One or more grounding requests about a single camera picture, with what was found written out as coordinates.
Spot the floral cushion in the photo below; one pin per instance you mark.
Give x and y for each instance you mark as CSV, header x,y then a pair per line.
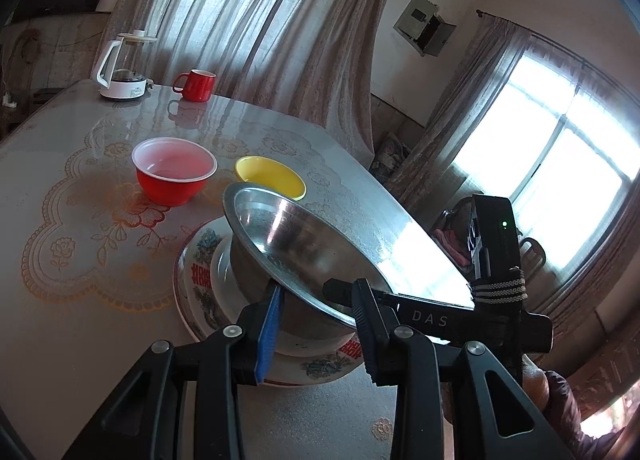
x,y
392,155

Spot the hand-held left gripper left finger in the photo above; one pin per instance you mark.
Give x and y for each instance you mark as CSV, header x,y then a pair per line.
x,y
267,335

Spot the narrow beige curtain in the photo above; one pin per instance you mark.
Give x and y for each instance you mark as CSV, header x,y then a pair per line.
x,y
450,130

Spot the red plastic bowl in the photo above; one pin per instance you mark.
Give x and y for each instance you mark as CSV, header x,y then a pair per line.
x,y
170,190

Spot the person's right hand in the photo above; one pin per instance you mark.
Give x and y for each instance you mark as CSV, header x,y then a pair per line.
x,y
535,382

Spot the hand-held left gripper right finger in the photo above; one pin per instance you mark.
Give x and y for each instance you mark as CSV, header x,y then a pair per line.
x,y
362,330

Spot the wall electrical box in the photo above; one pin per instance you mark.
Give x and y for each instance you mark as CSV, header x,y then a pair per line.
x,y
415,18

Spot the yellow bowl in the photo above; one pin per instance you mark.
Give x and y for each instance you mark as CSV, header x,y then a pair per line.
x,y
270,175

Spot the white electric kettle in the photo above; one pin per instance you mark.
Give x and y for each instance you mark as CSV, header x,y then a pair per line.
x,y
120,88

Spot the white power strip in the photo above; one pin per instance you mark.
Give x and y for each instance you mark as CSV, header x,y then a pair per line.
x,y
8,101

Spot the large white printed plate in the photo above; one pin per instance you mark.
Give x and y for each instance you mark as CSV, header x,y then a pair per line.
x,y
192,285

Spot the stainless steel bowl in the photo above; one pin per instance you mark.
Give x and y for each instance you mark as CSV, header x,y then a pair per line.
x,y
300,235

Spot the small floral plate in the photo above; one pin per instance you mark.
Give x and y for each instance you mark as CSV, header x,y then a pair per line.
x,y
222,280

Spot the curtain rod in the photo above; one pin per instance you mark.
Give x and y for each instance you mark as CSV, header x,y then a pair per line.
x,y
525,30

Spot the wide beige curtain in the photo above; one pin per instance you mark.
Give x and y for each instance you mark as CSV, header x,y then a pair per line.
x,y
250,15

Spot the pink cloth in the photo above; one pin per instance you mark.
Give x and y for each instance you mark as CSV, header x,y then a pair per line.
x,y
452,245

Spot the large window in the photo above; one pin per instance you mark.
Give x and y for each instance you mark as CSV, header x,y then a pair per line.
x,y
550,150

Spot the red mug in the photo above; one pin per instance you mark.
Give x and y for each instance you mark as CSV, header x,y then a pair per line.
x,y
197,88

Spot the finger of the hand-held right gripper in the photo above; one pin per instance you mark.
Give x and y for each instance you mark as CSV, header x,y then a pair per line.
x,y
337,290

